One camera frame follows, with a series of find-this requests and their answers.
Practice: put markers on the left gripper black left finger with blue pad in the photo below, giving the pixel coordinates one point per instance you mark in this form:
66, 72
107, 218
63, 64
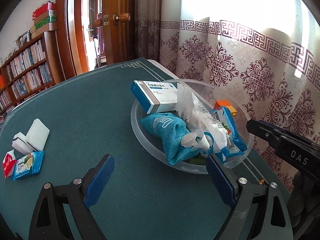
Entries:
49, 220

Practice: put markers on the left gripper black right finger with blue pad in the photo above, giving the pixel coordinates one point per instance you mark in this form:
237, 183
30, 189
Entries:
271, 220

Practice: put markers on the blue noodle snack packet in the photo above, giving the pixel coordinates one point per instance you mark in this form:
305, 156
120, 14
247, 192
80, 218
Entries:
223, 135

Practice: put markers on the red white tissue packet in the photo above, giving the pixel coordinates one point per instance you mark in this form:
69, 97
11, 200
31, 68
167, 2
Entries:
8, 163

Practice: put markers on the white sponge block black stripe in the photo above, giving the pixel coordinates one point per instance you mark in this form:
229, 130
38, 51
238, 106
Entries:
37, 135

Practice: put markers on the orange yellow toy brick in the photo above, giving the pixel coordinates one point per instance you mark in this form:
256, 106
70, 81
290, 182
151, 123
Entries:
227, 104

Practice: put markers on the green packet in bowl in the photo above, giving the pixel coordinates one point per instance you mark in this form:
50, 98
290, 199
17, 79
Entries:
197, 160

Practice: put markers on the teal table mat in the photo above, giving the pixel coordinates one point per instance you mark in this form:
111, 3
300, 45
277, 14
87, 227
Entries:
89, 117

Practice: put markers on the clear plastic bowl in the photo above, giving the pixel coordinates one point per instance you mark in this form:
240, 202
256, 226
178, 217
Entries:
208, 94

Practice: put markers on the patterned white maroon curtain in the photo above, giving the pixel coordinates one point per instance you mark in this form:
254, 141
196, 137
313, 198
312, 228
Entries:
263, 53

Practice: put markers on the teal knit cloth pouch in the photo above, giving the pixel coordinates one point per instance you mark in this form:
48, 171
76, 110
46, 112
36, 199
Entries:
170, 129

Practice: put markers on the wooden bookshelf with books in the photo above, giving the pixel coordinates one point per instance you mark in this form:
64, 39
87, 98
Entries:
35, 67

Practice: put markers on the blue white medicine box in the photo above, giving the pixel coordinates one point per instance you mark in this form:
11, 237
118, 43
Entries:
155, 97

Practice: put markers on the stacked boxes on bookshelf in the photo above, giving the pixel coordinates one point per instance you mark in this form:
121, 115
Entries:
44, 18

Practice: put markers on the brass wooden door knob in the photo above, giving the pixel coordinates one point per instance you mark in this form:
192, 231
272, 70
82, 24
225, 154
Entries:
123, 17

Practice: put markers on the brown wooden door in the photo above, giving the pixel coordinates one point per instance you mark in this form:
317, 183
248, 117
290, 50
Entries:
119, 30

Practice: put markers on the wooden door frame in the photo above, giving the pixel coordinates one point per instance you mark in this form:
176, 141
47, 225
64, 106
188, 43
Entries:
70, 38

